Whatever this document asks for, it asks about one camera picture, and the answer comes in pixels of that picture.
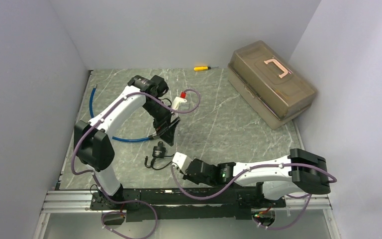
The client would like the yellow screwdriver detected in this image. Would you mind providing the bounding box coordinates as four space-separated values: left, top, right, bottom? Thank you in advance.
193 66 219 72

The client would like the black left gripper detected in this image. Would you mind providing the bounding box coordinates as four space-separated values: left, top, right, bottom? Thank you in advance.
143 99 181 146

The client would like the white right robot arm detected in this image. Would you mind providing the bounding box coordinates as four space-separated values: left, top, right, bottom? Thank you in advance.
173 148 337 207

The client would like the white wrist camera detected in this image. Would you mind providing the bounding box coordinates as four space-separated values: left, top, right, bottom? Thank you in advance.
171 152 192 175
172 92 190 112

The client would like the brown translucent storage box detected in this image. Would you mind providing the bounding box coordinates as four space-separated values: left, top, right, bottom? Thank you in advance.
228 40 317 129

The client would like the blue cable lock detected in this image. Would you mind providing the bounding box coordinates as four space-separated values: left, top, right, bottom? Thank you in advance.
90 86 160 142

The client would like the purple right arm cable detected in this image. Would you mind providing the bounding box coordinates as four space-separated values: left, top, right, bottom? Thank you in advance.
170 162 338 232

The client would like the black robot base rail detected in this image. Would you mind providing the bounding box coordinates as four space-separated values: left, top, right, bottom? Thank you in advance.
90 183 286 222

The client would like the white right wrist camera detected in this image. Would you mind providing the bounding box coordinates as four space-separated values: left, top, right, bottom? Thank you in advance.
171 152 192 175

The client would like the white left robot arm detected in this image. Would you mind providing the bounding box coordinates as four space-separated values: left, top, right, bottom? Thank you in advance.
74 75 180 209

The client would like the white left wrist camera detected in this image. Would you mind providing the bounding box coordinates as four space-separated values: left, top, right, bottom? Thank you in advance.
172 92 190 112

